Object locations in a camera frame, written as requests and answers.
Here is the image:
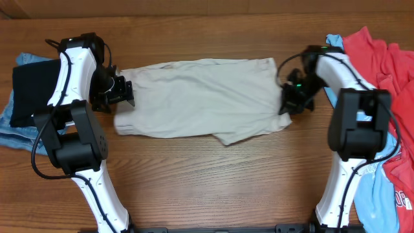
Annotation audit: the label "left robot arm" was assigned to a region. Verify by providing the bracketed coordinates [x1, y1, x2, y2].
[34, 32, 138, 232]

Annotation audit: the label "red shirt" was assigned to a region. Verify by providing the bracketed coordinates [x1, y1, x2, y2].
[343, 27, 413, 232]

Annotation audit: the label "folded blue denim jeans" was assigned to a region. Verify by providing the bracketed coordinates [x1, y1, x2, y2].
[1, 52, 53, 151]

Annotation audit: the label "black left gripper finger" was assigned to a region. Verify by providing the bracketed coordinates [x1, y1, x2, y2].
[111, 96, 135, 107]
[114, 76, 133, 94]

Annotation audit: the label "beige khaki shorts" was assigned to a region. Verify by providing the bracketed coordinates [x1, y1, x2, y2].
[114, 58, 292, 145]

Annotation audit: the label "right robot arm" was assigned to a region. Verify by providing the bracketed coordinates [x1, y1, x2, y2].
[275, 45, 395, 232]

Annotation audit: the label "light blue shirt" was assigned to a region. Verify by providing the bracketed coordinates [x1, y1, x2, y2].
[325, 34, 399, 233]

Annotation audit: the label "folded black garment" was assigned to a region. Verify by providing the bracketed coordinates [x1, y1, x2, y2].
[10, 60, 61, 128]

